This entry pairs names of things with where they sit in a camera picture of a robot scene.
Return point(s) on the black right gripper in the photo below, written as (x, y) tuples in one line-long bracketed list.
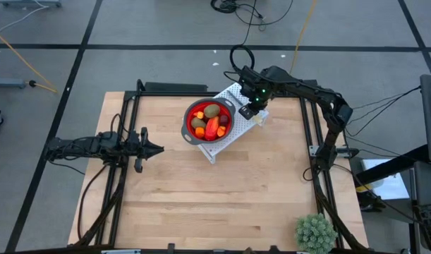
[(254, 93)]

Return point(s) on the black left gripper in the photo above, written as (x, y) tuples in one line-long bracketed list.
[(141, 150)]

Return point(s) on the red grey collapsible colander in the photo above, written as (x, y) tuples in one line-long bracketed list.
[(229, 116)]

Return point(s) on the dark red plum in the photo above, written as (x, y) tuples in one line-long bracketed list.
[(224, 119)]

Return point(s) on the brown green kiwi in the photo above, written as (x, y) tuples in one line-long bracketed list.
[(211, 110), (198, 122)]

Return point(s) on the small orange tangerine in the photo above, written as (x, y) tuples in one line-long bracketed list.
[(200, 132)]

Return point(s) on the small orange yellow mango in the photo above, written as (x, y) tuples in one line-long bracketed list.
[(200, 114), (221, 131)]

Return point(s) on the large red orange fruit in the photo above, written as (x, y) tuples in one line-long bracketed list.
[(212, 128)]

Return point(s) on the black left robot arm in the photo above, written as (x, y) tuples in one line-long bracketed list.
[(84, 146)]

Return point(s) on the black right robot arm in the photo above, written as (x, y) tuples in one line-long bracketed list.
[(307, 90)]

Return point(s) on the white perforated metal stand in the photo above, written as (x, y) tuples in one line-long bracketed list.
[(243, 123)]

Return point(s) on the black table clamp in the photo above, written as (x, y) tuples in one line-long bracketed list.
[(171, 247), (273, 248)]

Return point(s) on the silver metal bar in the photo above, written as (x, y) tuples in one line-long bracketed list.
[(121, 252)]

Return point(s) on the yellow object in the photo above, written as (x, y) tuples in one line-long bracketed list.
[(362, 189)]

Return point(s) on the pale green artificial plant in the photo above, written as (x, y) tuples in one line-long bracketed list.
[(315, 234)]

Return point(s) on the black floor base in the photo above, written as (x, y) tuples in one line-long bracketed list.
[(370, 204)]

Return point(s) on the grey metal base bar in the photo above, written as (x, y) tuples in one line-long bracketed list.
[(7, 84), (28, 4)]

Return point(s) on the white panel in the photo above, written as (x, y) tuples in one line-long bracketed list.
[(388, 185)]

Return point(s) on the black desk bar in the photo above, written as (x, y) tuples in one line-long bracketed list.
[(412, 157)]

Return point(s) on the black keyboard crate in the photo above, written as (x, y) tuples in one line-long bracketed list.
[(430, 225)]

